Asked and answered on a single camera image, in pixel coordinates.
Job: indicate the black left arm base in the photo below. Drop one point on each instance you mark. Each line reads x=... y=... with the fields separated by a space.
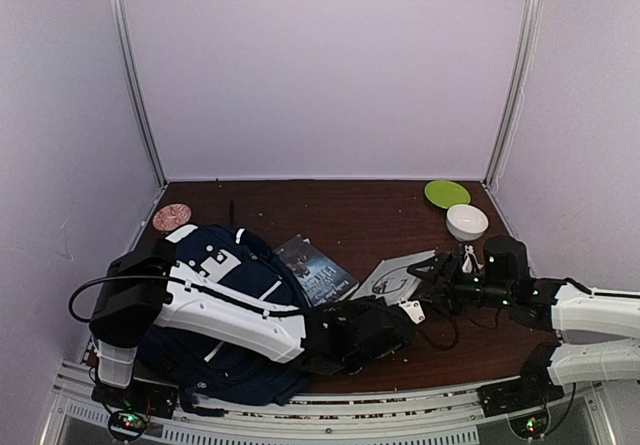
x=143 y=397

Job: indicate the pale green notebook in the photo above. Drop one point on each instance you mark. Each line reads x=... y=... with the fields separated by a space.
x=390 y=279

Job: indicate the aluminium frame post right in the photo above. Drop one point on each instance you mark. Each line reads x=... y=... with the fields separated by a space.
x=527 y=38

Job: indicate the green plate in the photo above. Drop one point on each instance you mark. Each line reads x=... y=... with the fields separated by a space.
x=445 y=194

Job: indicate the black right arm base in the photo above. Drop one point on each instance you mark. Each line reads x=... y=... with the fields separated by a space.
x=532 y=388

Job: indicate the aluminium frame post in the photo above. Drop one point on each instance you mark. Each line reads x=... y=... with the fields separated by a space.
x=527 y=38
x=118 y=9

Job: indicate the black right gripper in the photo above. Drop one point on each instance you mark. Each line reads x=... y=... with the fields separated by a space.
x=443 y=264

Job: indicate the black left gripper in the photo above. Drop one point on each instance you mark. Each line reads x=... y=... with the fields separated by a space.
x=355 y=311

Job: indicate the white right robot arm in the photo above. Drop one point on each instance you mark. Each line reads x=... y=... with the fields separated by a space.
x=597 y=330

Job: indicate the aluminium frame post left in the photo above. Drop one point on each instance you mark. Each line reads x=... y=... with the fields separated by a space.
x=118 y=9

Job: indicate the white bowl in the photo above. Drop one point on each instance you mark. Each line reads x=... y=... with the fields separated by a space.
x=466 y=223

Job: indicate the aluminium front rail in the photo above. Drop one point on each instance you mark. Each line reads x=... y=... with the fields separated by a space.
x=445 y=415

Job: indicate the dark Wuthering Heights book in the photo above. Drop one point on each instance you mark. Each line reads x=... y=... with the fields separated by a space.
x=320 y=277

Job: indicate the orange patterned bowl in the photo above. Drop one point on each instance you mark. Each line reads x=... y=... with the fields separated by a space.
x=171 y=217

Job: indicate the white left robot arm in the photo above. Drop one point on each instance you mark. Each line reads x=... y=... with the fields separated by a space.
x=150 y=287

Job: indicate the navy blue backpack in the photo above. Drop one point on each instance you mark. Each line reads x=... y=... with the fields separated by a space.
x=198 y=364

